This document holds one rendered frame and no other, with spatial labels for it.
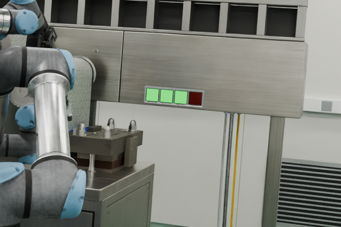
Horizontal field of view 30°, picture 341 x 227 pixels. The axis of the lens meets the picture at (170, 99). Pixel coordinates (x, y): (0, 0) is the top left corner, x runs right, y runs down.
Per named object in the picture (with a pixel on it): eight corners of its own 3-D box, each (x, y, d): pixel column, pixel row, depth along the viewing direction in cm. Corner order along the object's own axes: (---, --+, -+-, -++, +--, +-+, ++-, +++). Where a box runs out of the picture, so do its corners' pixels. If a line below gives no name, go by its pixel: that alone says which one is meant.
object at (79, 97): (64, 136, 237) (67, 86, 236) (87, 130, 260) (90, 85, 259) (65, 136, 237) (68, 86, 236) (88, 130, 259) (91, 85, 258)
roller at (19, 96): (6, 105, 241) (8, 73, 240) (36, 102, 266) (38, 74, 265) (35, 108, 238) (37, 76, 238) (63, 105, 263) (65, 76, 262)
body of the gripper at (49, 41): (58, 38, 229) (48, 14, 220) (51, 55, 224) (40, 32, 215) (39, 37, 231) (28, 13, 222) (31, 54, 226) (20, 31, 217)
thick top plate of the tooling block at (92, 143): (69, 151, 232) (70, 135, 231) (106, 141, 271) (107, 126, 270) (110, 156, 228) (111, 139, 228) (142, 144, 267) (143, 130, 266)
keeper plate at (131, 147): (123, 166, 244) (125, 138, 244) (131, 163, 254) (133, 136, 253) (130, 167, 244) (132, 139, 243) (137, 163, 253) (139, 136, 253)
